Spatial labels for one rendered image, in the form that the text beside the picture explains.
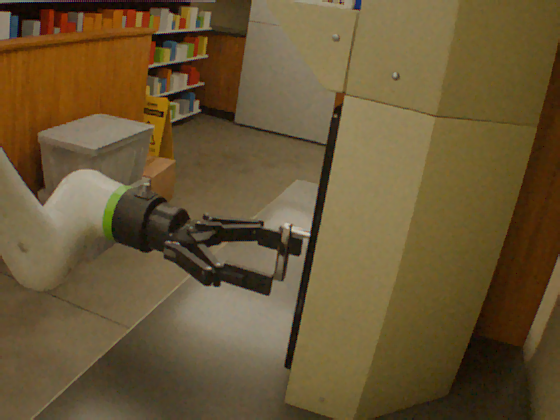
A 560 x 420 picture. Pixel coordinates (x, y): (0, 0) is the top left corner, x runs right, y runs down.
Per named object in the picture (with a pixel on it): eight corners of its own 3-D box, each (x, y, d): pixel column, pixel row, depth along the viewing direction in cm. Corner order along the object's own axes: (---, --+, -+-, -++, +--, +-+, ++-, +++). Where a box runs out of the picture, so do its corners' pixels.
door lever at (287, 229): (303, 292, 80) (309, 284, 83) (315, 232, 77) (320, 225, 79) (268, 281, 82) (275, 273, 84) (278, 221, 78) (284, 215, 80)
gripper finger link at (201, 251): (194, 225, 84) (185, 226, 83) (225, 261, 75) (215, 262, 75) (192, 249, 85) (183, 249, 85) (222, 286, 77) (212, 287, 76)
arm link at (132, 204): (140, 236, 94) (110, 256, 86) (144, 171, 90) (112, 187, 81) (171, 246, 93) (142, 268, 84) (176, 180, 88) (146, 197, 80)
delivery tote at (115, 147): (152, 178, 331) (157, 125, 319) (93, 210, 277) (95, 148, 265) (97, 163, 341) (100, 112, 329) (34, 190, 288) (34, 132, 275)
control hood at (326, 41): (385, 72, 94) (396, 16, 90) (344, 95, 65) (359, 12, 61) (322, 58, 97) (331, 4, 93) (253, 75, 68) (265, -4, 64)
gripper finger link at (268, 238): (257, 244, 89) (258, 243, 90) (299, 257, 88) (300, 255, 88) (259, 227, 88) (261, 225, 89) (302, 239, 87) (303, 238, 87)
